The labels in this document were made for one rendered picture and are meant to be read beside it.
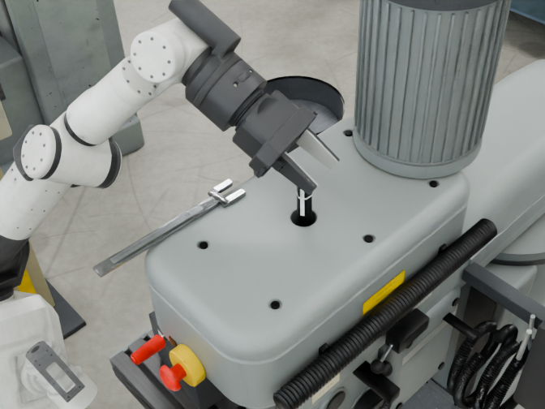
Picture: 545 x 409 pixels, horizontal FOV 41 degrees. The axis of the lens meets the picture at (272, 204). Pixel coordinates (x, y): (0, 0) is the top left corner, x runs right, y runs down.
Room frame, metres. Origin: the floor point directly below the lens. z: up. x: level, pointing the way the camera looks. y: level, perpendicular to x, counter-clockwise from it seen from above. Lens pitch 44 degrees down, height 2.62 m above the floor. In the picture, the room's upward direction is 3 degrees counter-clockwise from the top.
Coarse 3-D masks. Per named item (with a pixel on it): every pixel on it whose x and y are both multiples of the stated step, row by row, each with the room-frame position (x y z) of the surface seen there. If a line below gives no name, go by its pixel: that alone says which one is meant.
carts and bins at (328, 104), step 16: (272, 80) 2.92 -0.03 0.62; (288, 80) 2.93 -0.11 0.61; (304, 80) 2.92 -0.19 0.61; (320, 80) 2.89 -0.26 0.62; (288, 96) 2.93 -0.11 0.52; (304, 96) 2.92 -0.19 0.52; (320, 96) 2.88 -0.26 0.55; (336, 96) 2.80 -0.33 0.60; (320, 112) 2.80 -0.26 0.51; (336, 112) 2.78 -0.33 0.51; (320, 128) 2.68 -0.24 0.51
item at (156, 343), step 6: (156, 336) 0.66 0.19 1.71; (162, 336) 0.67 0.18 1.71; (150, 342) 0.65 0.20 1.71; (156, 342) 0.65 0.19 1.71; (162, 342) 0.65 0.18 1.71; (144, 348) 0.64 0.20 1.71; (150, 348) 0.64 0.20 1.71; (156, 348) 0.64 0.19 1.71; (162, 348) 0.65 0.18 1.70; (132, 354) 0.63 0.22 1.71; (138, 354) 0.63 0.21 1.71; (144, 354) 0.63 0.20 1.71; (150, 354) 0.64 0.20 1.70; (132, 360) 0.63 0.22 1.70; (138, 360) 0.62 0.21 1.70
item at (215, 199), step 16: (208, 192) 0.78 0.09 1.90; (240, 192) 0.77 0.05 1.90; (192, 208) 0.75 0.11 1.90; (208, 208) 0.75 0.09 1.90; (176, 224) 0.72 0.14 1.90; (144, 240) 0.69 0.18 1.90; (160, 240) 0.69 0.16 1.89; (112, 256) 0.66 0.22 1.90; (128, 256) 0.66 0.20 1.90; (96, 272) 0.64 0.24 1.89
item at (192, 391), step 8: (152, 312) 1.15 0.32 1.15; (152, 320) 1.13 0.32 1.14; (152, 328) 1.14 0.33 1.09; (168, 344) 1.06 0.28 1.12; (160, 352) 1.13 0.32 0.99; (168, 352) 1.08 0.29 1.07; (168, 360) 1.09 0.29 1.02; (184, 384) 1.02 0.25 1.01; (200, 384) 0.97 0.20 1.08; (208, 384) 0.98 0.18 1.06; (192, 392) 0.98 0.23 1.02; (200, 392) 0.97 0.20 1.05; (208, 392) 0.98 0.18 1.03; (216, 392) 0.99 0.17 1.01; (192, 400) 0.99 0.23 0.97; (200, 400) 0.97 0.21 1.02; (208, 400) 0.98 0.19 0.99; (216, 400) 0.99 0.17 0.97; (200, 408) 0.96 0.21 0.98
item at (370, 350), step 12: (432, 300) 0.75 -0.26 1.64; (408, 312) 0.71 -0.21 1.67; (384, 336) 0.67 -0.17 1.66; (372, 348) 0.65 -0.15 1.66; (360, 360) 0.64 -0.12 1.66; (348, 372) 0.62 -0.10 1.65; (336, 384) 0.60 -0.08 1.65; (312, 396) 0.57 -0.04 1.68; (324, 396) 0.58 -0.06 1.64; (300, 408) 0.56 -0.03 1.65
